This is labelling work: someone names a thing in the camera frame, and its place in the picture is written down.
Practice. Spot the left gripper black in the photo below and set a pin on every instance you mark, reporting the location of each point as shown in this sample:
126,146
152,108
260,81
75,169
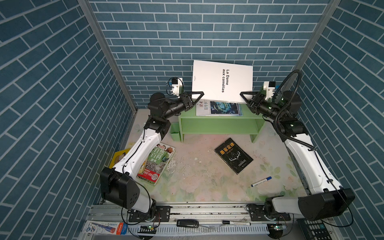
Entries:
184,98

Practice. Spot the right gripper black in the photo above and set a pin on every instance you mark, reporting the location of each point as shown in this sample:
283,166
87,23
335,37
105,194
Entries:
258,100

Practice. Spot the space cover science magazine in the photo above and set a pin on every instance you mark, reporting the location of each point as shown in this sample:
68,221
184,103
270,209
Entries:
207,108

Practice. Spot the white La Dame book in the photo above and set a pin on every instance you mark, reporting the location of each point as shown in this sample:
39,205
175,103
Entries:
222,82

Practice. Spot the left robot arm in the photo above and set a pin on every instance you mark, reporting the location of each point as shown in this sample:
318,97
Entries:
118,184

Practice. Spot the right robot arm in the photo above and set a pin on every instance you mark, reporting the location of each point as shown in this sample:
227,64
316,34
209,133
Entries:
325,197

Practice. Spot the green wooden shelf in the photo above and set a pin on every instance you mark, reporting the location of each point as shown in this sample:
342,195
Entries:
247,124

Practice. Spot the small green pen cup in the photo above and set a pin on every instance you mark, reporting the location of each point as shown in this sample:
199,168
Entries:
175,132

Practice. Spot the black book yellow title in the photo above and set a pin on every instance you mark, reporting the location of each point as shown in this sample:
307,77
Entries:
233,155

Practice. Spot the blue white marker pen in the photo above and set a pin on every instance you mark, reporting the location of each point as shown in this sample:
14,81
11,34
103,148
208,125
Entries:
261,182

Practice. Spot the green nature encyclopedia book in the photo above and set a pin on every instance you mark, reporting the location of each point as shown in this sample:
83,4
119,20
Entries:
155,164

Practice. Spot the black remote device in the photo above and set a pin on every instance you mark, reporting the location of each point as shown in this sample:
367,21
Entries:
187,223

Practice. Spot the black calculator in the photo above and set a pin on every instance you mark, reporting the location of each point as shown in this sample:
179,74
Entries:
314,230

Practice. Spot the red blue pen package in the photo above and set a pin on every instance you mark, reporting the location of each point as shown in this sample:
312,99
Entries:
105,228

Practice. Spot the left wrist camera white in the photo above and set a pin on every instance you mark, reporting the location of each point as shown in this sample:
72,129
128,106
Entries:
177,86

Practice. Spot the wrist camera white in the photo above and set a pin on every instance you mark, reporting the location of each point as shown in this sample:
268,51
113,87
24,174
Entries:
269,89
177,86

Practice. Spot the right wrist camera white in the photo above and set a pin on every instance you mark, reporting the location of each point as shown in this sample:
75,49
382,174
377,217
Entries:
269,89

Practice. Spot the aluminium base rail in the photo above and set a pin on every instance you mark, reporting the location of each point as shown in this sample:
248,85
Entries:
209,215

